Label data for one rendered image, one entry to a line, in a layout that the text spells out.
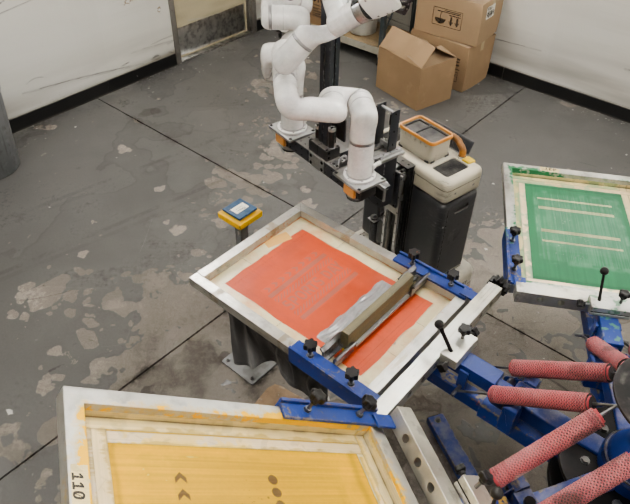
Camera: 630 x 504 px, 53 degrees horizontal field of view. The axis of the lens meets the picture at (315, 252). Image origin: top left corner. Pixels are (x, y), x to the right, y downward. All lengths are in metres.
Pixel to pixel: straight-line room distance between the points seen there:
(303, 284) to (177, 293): 1.49
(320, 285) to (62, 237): 2.28
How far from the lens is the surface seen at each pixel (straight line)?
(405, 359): 1.99
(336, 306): 2.16
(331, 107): 2.24
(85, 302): 3.69
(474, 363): 1.95
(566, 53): 5.68
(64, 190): 4.56
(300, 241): 2.40
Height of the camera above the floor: 2.52
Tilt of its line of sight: 42 degrees down
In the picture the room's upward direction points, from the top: 1 degrees clockwise
